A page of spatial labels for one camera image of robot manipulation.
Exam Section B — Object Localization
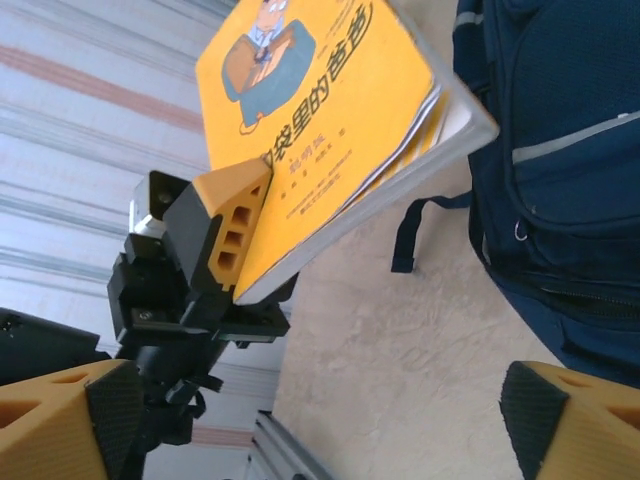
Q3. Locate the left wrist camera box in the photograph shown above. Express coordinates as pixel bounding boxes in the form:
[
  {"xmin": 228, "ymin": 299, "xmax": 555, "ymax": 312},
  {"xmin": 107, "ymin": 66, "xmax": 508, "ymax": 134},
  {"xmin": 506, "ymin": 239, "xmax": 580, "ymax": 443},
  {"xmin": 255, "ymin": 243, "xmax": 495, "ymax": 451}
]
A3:
[{"xmin": 128, "ymin": 171, "xmax": 184, "ymax": 236}]

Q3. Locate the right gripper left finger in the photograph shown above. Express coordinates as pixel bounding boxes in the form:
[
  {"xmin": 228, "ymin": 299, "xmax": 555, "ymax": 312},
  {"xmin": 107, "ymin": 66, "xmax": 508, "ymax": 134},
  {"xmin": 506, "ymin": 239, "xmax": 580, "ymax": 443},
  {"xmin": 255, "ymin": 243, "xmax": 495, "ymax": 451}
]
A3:
[{"xmin": 0, "ymin": 358, "xmax": 146, "ymax": 480}]

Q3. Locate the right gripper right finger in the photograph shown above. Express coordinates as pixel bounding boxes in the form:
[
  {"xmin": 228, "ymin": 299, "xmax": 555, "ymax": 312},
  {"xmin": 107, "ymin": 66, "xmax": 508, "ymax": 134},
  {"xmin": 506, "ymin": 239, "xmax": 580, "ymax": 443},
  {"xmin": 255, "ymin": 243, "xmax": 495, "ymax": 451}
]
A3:
[{"xmin": 499, "ymin": 360, "xmax": 640, "ymax": 480}]

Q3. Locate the yellow cartoon book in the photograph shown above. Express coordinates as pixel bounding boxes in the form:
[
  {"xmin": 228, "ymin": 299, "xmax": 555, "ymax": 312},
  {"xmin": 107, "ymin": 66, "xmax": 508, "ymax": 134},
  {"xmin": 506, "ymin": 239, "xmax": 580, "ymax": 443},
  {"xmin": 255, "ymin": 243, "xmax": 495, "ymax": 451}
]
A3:
[{"xmin": 194, "ymin": 0, "xmax": 501, "ymax": 306}]

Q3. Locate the navy blue backpack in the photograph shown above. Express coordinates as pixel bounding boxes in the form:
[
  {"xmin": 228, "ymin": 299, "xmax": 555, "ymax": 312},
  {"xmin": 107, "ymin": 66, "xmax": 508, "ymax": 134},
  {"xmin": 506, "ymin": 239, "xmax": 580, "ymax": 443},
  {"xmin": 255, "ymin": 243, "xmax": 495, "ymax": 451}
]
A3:
[{"xmin": 389, "ymin": 0, "xmax": 640, "ymax": 389}]

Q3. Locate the aluminium mounting rail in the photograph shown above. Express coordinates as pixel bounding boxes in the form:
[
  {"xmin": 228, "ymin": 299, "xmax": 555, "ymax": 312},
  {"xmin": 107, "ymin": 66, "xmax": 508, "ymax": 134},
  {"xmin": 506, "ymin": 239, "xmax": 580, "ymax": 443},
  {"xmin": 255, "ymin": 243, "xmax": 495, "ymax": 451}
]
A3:
[{"xmin": 244, "ymin": 409, "xmax": 331, "ymax": 480}]

